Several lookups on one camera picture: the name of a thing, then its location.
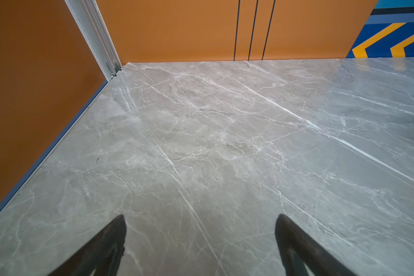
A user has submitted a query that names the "aluminium corner post left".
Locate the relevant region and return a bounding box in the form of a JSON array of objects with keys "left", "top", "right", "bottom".
[{"left": 65, "top": 0, "right": 122, "bottom": 81}]

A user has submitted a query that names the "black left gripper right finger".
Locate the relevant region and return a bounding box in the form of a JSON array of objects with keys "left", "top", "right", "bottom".
[{"left": 275, "top": 214, "right": 355, "bottom": 276}]

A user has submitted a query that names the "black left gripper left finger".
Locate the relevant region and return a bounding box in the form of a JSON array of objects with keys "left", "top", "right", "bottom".
[{"left": 50, "top": 215, "right": 127, "bottom": 276}]

